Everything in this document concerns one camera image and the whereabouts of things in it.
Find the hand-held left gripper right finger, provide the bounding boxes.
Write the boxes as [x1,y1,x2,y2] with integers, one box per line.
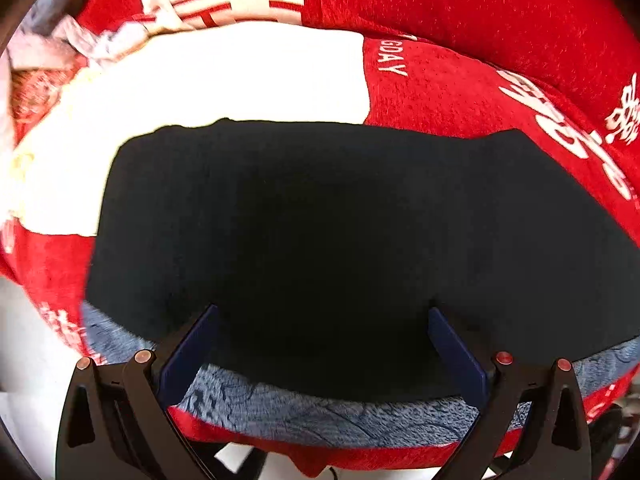
[427,306,593,480]

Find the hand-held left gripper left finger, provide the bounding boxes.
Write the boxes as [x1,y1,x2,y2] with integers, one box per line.
[56,304,221,480]

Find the black pants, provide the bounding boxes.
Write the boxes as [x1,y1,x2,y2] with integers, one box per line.
[82,117,640,403]

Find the blue-grey patterned cloth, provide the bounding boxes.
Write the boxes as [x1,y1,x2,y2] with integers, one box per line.
[80,302,640,448]

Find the red white printed blanket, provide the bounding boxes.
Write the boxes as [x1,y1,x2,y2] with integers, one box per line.
[0,25,640,478]

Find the red floral patterned cloth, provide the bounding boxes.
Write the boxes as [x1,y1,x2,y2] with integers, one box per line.
[10,57,86,141]

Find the pale pink crumpled cloth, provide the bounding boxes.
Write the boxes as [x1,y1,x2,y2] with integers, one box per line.
[7,15,151,72]

